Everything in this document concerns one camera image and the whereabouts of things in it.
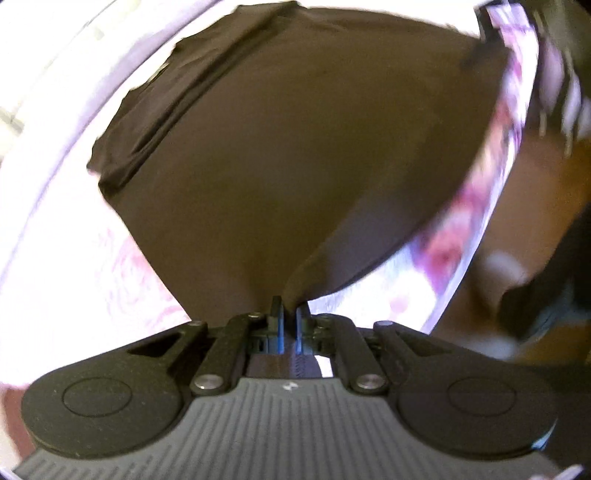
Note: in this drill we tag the dark brown pants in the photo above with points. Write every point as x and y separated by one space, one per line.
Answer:
300 161

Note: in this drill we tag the pink floral blanket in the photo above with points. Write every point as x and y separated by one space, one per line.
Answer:
69 258

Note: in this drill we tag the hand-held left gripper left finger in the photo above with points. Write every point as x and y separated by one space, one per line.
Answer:
277 325

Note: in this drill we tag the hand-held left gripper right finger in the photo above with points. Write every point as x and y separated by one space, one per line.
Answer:
299 328

